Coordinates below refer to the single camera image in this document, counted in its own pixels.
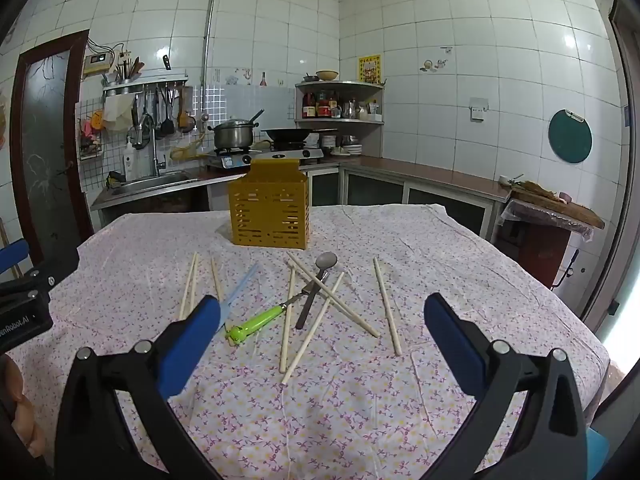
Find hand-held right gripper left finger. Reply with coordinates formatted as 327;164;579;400
54;295;222;480

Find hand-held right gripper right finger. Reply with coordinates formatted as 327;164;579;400
423;292;590;480

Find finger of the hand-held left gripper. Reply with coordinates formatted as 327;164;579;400
0;246;81;306
0;238;31;281

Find yellow slotted utensil holder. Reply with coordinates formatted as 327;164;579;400
228;158;312;251

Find metal cups with utensils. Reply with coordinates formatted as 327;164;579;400
102;56;146;86

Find person's left hand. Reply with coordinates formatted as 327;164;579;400
0;357;42;458

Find light blue chopstick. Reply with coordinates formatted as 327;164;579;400
220;261;261;333

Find pink floral tablecloth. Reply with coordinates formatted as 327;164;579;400
5;203;612;480

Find dark framed glass door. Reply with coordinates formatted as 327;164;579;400
10;30;94;266

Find white soap bottle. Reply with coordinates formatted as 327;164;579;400
123;137;137;181

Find small plastic covered table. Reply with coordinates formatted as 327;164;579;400
492;197;601;289

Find metal spoon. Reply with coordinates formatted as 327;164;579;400
295;252;338;331

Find chrome faucet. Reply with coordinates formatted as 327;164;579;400
131;114;167;177

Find hanging beige cloth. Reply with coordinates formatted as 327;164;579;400
103;95;135;133

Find glass door base cabinet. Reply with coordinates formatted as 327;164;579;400
305;162;501;242

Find brown kitchen counter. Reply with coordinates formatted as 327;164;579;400
90;155;512;211

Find wooden cutting board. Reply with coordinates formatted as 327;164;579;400
509;180;606;230

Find blue stool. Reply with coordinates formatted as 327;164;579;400
586;427;611;480

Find hanging black ladles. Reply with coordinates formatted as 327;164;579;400
152;85;178;139

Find hanging wooden brush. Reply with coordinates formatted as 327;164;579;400
177;86;196;134

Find steel gas stove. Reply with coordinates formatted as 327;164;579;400
207;146;325;169

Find steel pot with lid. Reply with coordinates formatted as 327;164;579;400
207;109;265;150

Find stack of white plates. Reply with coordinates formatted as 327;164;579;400
320;135;364;157

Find black wok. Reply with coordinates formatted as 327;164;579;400
260;127;339;144

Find round green cutting board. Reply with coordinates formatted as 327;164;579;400
548;108;594;165

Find corner shelf with bottles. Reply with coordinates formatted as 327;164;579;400
294;80;386;157

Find green handled knife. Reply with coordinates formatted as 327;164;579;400
223;272;330;346

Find white wire wall grid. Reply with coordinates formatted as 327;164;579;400
75;97;127;194

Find yellow hose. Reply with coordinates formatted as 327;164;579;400
169;141;207;162

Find metal wall rack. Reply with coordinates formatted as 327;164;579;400
102;74;189;97

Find yellow wall control box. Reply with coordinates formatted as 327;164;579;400
82;52;112;79

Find grey wall pipe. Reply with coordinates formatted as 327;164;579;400
199;0;222;87

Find yellow wall poster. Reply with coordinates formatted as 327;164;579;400
358;54;382;85

